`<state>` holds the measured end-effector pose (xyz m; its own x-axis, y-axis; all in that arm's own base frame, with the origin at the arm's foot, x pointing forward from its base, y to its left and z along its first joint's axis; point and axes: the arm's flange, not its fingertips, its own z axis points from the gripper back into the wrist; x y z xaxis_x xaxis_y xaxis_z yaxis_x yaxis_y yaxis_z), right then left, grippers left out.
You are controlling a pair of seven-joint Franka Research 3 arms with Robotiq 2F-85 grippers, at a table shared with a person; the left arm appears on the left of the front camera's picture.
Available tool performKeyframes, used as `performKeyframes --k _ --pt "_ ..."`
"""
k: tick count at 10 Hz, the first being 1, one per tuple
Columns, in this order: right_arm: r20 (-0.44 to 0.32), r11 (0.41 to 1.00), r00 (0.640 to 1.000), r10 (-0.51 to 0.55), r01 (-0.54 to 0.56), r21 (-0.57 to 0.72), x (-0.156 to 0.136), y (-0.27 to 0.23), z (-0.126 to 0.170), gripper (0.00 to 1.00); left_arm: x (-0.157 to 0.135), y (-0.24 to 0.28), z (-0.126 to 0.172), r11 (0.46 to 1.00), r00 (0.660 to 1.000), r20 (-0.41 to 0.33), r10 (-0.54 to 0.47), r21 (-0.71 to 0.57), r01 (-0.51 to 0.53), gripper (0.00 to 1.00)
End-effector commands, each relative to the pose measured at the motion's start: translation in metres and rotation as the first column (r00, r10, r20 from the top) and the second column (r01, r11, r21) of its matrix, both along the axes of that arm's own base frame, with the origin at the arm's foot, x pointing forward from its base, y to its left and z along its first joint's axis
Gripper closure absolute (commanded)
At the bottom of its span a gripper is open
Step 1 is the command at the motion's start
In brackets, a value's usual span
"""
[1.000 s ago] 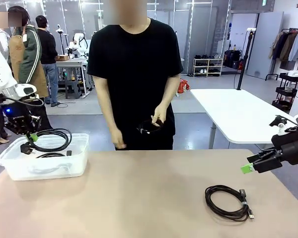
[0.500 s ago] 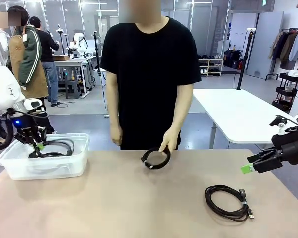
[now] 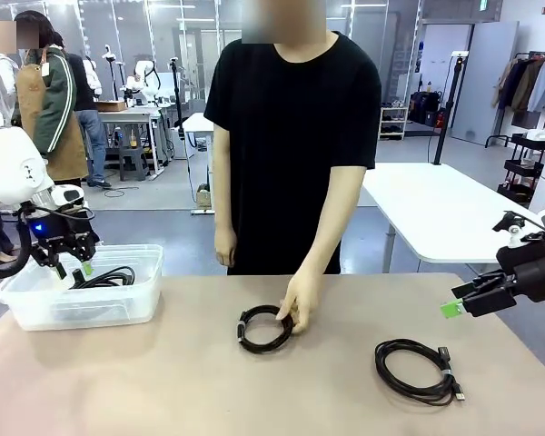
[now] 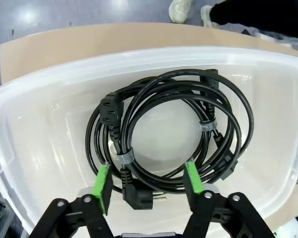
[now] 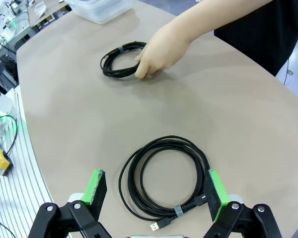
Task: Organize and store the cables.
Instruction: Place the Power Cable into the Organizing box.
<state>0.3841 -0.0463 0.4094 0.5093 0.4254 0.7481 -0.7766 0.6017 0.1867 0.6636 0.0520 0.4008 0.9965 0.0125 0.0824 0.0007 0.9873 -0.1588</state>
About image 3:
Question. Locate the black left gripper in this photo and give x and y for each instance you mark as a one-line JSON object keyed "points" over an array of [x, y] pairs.
{"points": [[50, 236]]}

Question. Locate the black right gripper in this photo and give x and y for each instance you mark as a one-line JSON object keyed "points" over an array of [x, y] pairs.
{"points": [[536, 272]]}

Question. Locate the person's right forearm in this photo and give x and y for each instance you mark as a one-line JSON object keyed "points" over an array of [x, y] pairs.
{"points": [[224, 209]]}

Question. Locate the person's left forearm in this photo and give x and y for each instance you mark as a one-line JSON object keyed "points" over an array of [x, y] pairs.
{"points": [[324, 250]]}

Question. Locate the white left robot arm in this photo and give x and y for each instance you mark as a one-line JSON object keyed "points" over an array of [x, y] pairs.
{"points": [[9, 168]]}

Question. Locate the person's right hand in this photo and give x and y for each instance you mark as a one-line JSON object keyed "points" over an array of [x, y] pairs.
{"points": [[225, 247]]}

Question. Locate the person's left hand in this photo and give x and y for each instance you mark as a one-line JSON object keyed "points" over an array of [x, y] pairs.
{"points": [[304, 300]]}

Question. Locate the clear plastic storage container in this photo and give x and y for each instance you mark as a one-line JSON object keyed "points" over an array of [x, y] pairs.
{"points": [[118, 304]]}

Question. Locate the white table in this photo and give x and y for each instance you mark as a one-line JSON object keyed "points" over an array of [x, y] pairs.
{"points": [[436, 204]]}

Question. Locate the grey stool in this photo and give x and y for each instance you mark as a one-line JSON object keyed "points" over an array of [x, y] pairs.
{"points": [[134, 159]]}

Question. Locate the person in blue jeans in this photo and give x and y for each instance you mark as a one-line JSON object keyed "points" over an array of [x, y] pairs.
{"points": [[93, 136]]}

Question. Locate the black trolley cart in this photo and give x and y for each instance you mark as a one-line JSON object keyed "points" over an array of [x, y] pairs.
{"points": [[522, 165]]}

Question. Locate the person in brown apron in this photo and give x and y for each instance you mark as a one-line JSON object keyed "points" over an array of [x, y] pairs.
{"points": [[50, 113]]}

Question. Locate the grey workshop desk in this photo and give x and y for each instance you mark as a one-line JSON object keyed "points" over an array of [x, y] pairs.
{"points": [[131, 117]]}

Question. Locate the cardboard box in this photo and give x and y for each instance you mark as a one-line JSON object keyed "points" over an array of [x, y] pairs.
{"points": [[111, 106]]}

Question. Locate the white standing desk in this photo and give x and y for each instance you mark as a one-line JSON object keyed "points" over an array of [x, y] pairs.
{"points": [[197, 125]]}

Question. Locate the white shoe rack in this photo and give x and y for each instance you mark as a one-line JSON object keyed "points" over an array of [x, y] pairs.
{"points": [[393, 121]]}

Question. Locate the black bag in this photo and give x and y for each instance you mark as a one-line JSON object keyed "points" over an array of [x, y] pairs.
{"points": [[424, 106]]}

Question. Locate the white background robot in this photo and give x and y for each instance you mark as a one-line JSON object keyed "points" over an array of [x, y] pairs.
{"points": [[143, 75]]}

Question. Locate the black tripod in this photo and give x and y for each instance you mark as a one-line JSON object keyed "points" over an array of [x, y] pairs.
{"points": [[177, 91]]}

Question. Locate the clothes rack with coats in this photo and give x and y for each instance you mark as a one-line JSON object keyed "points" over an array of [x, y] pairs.
{"points": [[522, 86]]}

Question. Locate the person in black T-shirt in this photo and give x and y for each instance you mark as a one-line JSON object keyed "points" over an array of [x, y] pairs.
{"points": [[290, 136]]}

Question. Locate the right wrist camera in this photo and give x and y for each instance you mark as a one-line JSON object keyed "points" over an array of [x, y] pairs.
{"points": [[515, 232]]}

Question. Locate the black camera tripod pole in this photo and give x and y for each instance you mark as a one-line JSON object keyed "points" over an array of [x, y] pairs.
{"points": [[449, 104]]}

